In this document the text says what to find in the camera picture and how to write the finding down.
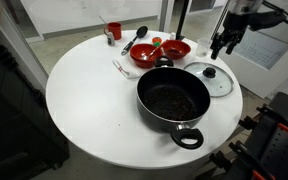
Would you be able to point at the orange and green small toy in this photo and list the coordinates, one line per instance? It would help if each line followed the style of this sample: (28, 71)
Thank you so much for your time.
(156, 41)

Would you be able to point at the red cup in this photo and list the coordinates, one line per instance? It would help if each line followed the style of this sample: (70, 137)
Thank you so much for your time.
(115, 28)

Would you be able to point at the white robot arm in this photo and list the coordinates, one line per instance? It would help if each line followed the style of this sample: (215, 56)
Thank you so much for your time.
(262, 15)

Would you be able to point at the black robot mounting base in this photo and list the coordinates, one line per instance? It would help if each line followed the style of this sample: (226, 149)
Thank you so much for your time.
(267, 143)

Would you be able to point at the red bowl with dark contents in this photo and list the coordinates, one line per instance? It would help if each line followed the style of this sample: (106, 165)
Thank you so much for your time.
(176, 49)

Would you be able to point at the glass pot lid black knob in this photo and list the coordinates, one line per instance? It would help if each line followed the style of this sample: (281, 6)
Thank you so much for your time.
(218, 82)

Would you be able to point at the red bowl with spoon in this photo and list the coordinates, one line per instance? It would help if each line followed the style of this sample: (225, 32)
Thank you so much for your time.
(141, 55)

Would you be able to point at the black cooking pot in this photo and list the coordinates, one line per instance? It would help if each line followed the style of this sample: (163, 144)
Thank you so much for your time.
(173, 101)

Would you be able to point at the black camera stand pole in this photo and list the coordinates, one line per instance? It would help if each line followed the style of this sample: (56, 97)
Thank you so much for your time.
(184, 4)

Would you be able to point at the small white bottle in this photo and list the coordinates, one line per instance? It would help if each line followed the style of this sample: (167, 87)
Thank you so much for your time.
(173, 36)

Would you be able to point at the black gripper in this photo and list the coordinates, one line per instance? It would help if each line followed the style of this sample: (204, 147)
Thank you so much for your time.
(234, 25)

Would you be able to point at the black serving spoon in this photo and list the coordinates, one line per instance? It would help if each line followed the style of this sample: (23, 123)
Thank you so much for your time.
(140, 33)

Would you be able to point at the white folded cloth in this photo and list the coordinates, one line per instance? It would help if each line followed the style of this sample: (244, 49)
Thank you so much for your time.
(126, 68)

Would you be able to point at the clear plastic measuring cup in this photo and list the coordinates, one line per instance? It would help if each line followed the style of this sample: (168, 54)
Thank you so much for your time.
(203, 46)

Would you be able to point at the small grey shaker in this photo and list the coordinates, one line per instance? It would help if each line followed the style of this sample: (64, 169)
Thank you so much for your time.
(110, 39)

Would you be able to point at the black orange clamp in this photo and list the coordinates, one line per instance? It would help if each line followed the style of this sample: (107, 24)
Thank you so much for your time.
(258, 170)
(282, 122)

